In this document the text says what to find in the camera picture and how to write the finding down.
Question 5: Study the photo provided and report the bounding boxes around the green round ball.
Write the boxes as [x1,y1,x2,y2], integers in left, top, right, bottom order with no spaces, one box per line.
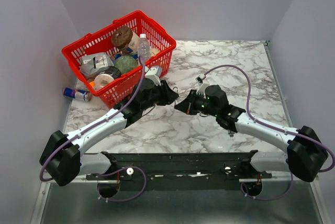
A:
[114,55,138,74]

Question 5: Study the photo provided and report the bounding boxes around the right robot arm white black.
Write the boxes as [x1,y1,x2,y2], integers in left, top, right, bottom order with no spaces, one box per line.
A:
[174,85,328,182]

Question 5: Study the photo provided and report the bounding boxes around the white tape roll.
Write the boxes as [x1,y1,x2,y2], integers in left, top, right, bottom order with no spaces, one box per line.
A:
[94,73,115,91]

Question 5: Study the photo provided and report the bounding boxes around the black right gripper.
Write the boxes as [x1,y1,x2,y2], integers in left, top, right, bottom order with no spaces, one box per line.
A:
[175,89,219,117]

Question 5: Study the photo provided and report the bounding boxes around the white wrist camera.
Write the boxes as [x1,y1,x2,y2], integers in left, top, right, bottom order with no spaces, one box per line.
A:
[144,65,162,86]
[196,74,210,95]

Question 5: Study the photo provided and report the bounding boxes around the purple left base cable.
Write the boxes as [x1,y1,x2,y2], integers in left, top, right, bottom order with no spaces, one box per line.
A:
[97,165,148,203]

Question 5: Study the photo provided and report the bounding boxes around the red plastic basket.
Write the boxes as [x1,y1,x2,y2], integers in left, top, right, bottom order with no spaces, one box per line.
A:
[61,10,177,106]

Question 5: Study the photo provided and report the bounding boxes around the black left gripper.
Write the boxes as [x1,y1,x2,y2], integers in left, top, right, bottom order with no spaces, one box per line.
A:
[141,80,180,111]

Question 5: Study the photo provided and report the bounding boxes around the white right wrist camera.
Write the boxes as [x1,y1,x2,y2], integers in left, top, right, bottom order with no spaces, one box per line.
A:
[196,74,210,95]

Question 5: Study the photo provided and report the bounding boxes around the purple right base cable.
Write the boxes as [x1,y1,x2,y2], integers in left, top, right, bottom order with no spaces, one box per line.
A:
[240,173,294,201]

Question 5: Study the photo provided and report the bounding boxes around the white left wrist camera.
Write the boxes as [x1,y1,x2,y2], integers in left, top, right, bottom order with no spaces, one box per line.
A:
[144,65,162,86]

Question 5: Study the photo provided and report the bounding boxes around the clear plastic water bottle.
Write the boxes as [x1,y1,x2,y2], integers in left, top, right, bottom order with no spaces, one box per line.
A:
[138,33,151,62]

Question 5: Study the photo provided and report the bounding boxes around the brown lid paper cup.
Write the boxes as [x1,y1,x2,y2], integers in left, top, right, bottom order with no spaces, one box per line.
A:
[111,26,140,54]

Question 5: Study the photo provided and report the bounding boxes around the black mounting base rail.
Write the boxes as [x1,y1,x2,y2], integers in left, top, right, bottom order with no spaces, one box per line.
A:
[86,151,272,191]

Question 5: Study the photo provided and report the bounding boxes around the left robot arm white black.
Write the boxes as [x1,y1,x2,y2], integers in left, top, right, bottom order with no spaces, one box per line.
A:
[39,78,178,186]

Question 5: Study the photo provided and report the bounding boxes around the red bull can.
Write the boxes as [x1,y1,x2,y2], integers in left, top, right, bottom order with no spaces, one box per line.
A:
[62,87,93,102]

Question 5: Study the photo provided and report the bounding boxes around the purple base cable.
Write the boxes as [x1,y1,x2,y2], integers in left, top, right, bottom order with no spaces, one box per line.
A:
[97,165,148,203]
[240,173,294,201]

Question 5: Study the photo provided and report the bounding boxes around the grey foil snack bag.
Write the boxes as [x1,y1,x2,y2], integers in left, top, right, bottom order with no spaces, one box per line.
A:
[80,52,114,78]

